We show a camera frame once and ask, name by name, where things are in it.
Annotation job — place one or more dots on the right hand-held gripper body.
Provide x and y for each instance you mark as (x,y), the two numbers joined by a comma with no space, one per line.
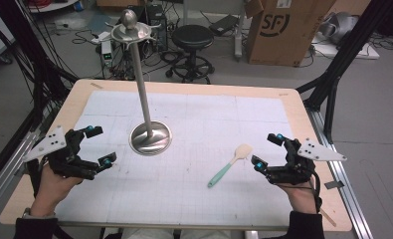
(296,169)

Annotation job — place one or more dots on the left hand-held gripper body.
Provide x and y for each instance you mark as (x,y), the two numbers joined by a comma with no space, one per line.
(56,139)

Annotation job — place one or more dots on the metal utensil rack stand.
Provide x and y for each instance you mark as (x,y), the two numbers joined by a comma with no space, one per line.
(143,93)

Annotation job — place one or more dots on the person's right hand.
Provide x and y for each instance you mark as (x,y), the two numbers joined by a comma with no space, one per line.
(301,199)

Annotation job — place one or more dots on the person's left hand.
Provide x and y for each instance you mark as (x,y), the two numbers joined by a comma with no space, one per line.
(49,191)

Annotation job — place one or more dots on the black tape piece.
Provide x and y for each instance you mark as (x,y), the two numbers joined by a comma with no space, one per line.
(334,185)

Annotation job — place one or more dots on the wooden stick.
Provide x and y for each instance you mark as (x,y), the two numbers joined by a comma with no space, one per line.
(328,218)

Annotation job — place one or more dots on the white grid mat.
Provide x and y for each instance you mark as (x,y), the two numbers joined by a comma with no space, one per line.
(200,116)

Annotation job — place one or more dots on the device with green display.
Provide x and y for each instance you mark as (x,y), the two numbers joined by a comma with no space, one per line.
(107,54)

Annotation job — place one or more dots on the wrist watch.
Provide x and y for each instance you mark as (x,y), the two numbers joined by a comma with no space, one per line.
(28,212)

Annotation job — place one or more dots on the white power strip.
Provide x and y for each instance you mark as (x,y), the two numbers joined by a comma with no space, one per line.
(99,37)

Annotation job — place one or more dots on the large cardboard box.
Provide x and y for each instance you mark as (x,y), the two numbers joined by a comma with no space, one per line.
(283,40)

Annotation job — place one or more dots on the white stand pole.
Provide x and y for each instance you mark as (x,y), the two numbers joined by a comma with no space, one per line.
(238,36)

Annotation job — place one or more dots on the white flat board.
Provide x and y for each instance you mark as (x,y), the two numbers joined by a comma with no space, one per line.
(350,51)

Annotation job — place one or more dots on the black computer tower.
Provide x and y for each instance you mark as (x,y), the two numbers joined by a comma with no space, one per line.
(157,26)

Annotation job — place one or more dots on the grey silver bag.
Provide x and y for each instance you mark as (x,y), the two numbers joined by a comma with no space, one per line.
(338,28)

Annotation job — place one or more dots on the black flat power adapter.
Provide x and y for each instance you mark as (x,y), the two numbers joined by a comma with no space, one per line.
(224,25)

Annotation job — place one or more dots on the small cardboard box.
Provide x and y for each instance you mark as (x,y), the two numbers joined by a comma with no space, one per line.
(121,2)

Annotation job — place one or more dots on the black round stool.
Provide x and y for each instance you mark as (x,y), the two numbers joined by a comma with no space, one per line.
(192,38)

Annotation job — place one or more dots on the white round table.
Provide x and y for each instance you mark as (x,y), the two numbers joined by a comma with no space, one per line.
(51,5)

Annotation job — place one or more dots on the aluminium rail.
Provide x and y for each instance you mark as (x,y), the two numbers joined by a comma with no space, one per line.
(5,179)
(346,195)

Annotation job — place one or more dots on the black metal frame stand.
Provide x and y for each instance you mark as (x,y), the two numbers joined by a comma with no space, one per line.
(346,56)
(28,66)

